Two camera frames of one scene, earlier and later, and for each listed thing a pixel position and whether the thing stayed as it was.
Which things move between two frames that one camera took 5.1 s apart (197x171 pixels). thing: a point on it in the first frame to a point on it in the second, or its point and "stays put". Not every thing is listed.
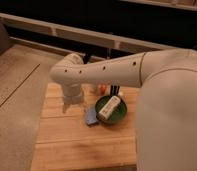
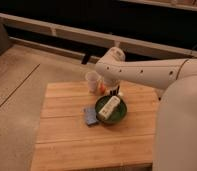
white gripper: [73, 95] to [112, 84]
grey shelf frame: [60, 28] stays put
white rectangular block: [109, 107] stays put
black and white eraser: [114, 90] stays put
